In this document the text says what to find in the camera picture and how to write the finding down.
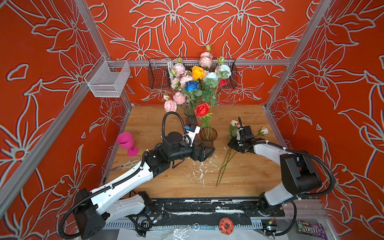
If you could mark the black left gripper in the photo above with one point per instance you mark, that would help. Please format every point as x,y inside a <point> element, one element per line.
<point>195,156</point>

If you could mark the white rose stem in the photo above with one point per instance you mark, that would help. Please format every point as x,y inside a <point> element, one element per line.
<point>233,134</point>

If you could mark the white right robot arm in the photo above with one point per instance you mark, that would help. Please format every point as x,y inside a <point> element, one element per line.
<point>299,173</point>

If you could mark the purple candy bag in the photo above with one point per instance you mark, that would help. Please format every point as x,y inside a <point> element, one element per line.
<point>313,230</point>

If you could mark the purple ribbed glass vase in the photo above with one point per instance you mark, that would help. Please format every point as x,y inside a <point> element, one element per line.
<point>191,118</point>

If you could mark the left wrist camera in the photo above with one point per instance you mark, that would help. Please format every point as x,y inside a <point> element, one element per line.
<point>190,133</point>

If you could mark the blue flower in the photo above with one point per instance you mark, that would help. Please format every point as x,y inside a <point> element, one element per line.
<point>192,92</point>

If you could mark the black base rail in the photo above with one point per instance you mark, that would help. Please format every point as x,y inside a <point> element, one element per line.
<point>207,211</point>

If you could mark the white handled scissors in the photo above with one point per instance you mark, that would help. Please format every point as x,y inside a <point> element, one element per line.
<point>128,165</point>

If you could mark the red rose stem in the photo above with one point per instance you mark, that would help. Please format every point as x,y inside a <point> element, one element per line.
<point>203,112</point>
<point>222,83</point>

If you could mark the magenta plastic goblet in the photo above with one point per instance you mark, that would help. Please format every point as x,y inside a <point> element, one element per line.
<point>126,141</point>

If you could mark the white mesh wall basket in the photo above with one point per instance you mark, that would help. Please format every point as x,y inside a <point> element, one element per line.
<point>107,79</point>

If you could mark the red round knob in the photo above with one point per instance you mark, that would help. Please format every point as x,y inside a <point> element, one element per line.
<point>226,226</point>

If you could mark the pink rose stem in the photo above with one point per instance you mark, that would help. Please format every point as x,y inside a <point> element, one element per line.
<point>258,133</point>

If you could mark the black wire wall basket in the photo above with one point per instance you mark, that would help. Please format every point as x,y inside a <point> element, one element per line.
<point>159,73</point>

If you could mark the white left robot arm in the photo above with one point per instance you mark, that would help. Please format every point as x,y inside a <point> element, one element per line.
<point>93,209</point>

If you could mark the small pink white spray stem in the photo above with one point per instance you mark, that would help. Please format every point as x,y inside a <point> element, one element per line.
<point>212,79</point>

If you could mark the orange rose stem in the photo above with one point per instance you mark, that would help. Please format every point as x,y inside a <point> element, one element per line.
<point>198,72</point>

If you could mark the pink peony stem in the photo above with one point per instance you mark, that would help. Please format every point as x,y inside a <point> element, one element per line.
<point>206,58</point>
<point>180,98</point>
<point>178,72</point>

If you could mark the brown ribbed glass vase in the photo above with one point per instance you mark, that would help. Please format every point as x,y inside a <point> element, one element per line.
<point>208,135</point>

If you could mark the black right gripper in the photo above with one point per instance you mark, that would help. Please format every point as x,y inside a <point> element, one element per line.
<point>232,145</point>

